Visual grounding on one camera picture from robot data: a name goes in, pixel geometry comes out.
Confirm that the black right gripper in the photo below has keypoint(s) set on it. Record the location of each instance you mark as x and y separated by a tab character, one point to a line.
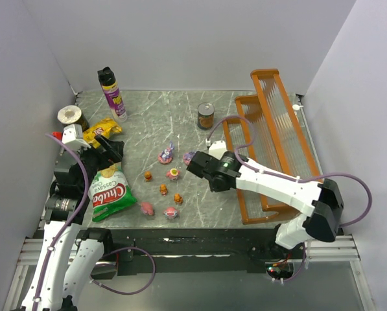
197	164

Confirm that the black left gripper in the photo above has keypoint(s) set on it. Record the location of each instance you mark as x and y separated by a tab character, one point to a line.
100	154

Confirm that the purple cat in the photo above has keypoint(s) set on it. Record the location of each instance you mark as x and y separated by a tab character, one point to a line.
187	157

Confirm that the purple bunny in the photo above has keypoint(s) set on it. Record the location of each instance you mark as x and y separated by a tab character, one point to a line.
166	156

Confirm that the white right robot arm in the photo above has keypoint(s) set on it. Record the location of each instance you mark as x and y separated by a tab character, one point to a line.
320	204

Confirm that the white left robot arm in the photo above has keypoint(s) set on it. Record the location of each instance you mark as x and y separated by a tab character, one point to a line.
58	279

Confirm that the orange tiered display shelf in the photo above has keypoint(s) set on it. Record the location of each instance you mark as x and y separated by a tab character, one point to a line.
278	135

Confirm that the yellow snack bag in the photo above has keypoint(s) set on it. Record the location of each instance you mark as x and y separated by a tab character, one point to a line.
106	127

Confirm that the green Chuba cassava chips bag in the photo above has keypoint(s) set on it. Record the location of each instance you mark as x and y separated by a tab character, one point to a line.
110	192

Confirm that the pink figure with green hat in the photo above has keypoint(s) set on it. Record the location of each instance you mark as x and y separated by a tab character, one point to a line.
173	174

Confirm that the chips tube with white lid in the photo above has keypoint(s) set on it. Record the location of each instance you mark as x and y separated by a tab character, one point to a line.
72	114

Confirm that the orange bear figure right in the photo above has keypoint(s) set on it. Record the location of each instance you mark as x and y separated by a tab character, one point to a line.
178	199

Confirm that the small orange bear figure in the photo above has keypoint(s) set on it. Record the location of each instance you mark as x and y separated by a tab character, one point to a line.
148	176

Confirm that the orange bear figure middle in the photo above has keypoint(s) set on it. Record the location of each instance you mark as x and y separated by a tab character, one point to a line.
163	190

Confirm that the brown tin can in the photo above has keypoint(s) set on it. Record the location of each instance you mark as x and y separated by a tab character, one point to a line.
205	115

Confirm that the pink round figure teal face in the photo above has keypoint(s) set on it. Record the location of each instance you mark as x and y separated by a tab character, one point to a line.
171	213

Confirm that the pink pig figure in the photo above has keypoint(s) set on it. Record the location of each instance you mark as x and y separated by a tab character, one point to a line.
147	209

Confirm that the purple insect spray can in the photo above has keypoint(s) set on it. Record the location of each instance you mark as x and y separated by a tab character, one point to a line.
112	93

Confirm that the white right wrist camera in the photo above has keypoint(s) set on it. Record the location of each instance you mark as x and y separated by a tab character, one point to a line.
216	148

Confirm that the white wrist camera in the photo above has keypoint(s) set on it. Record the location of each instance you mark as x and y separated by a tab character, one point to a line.
73	137
216	148

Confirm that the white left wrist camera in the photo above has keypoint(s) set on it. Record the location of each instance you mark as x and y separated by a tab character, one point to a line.
73	137

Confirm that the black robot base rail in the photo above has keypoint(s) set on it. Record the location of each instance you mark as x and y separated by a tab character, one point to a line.
196	250

